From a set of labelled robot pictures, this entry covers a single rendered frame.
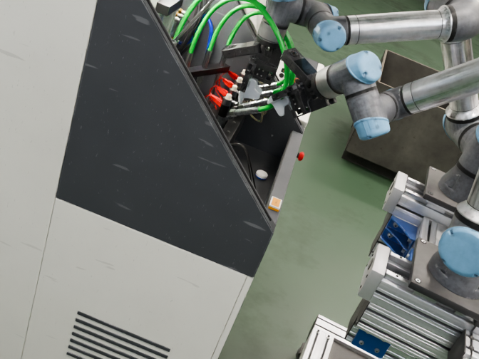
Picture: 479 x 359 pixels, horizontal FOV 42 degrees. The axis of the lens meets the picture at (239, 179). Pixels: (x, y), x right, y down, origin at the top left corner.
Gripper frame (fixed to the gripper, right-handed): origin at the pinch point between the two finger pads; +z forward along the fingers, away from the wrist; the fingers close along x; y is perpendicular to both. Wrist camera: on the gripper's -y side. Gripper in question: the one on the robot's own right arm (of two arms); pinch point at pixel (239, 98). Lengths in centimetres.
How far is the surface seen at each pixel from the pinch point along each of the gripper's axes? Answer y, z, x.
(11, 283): -43, 68, -35
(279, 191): 20.9, 16.3, -13.3
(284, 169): 20.2, 16.3, 0.1
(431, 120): 104, 57, 224
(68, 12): -41, -19, -35
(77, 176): -31, 23, -35
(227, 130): -0.4, 13.1, 4.2
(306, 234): 51, 111, 123
